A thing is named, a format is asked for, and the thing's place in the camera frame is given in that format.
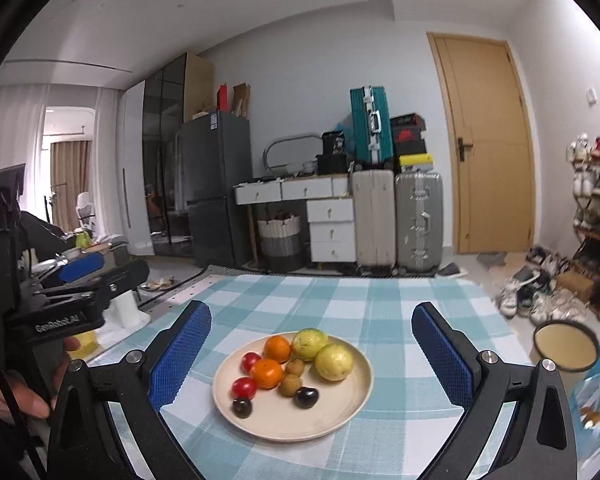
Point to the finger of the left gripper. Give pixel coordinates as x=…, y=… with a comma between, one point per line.
x=66, y=272
x=95, y=287

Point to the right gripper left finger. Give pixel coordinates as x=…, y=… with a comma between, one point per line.
x=84, y=440

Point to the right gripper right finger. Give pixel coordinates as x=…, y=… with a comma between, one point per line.
x=539, y=440

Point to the dark purple plum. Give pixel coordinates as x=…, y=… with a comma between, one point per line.
x=306, y=397
x=242, y=407

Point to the red tomato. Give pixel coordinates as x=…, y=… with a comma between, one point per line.
x=244, y=388
x=248, y=360

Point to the orange tangerine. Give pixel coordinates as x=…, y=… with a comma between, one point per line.
x=277, y=348
x=266, y=373

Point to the brown round longan fruit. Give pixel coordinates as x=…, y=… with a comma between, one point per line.
x=289, y=385

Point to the yellow-green guava fruit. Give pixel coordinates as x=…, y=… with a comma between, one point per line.
x=334, y=362

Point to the person's left hand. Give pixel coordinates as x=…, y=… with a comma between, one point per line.
x=29, y=402

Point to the round black-rimmed tray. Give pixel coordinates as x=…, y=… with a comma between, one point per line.
x=572, y=346

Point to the teal plaid tablecloth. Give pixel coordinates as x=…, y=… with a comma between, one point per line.
x=408, y=416

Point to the black refrigerator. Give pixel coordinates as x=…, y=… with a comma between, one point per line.
x=214, y=155

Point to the dark glass wardrobe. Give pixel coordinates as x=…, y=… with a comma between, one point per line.
x=176, y=93

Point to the cream round plate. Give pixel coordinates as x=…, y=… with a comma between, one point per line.
x=276, y=418

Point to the woven laundry basket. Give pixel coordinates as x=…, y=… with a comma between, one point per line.
x=281, y=243

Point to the oval framed mirror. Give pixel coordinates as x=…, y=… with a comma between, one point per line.
x=292, y=155

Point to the white drawer desk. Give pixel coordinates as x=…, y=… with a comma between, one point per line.
x=324, y=208

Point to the yellow wooden door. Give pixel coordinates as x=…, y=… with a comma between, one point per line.
x=493, y=182

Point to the silver hard suitcase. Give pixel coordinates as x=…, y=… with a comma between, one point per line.
x=419, y=221

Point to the metal shoe rack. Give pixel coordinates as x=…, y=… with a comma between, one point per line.
x=583, y=156

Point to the beige hard suitcase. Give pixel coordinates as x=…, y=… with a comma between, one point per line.
x=374, y=205

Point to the teal hard suitcase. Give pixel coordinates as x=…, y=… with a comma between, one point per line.
x=371, y=127

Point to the black shoe boxes stack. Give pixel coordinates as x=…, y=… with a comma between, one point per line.
x=409, y=144

